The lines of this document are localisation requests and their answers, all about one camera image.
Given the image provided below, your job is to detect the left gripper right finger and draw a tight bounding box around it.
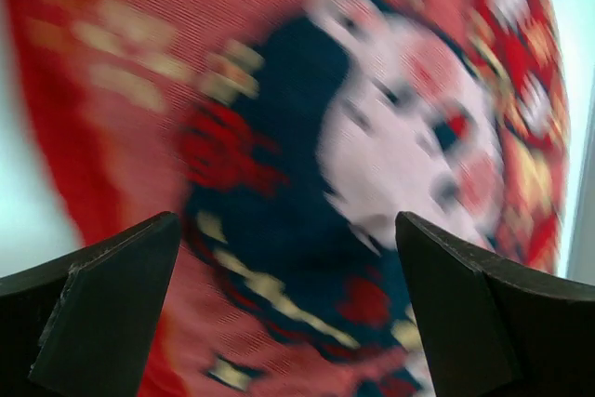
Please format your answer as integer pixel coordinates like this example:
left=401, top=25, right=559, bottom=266
left=396, top=212, right=594, bottom=396

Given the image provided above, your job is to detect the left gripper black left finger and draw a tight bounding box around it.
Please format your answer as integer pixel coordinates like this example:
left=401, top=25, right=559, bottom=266
left=1, top=212, right=180, bottom=397

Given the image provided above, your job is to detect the red cartoon print pillowcase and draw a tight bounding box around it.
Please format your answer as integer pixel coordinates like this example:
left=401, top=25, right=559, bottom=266
left=7, top=0, right=569, bottom=396

